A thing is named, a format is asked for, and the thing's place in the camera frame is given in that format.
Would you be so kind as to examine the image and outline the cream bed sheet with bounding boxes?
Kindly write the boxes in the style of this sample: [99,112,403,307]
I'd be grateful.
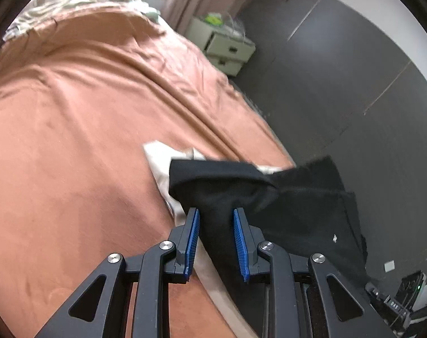
[143,141,267,338]

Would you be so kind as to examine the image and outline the light green nightstand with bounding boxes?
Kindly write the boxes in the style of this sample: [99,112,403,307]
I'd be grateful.
[185,16,257,77]

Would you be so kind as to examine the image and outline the green item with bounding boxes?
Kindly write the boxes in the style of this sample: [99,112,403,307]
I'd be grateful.
[204,12,225,27]

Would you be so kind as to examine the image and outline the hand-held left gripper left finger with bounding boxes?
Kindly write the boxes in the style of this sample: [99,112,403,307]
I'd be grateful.
[34,208,201,338]

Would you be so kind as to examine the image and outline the black shirt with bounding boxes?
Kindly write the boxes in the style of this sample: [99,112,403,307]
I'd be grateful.
[168,155,369,338]

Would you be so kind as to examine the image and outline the light green cloth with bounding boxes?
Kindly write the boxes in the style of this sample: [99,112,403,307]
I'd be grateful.
[143,5,163,22]

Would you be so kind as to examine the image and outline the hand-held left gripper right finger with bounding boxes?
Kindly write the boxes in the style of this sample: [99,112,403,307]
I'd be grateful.
[232,208,399,338]

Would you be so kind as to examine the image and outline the clear plastic bag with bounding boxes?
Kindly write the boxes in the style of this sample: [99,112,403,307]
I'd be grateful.
[222,12,251,39]

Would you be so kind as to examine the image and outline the orange blanket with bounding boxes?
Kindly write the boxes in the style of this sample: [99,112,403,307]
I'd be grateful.
[0,2,295,338]

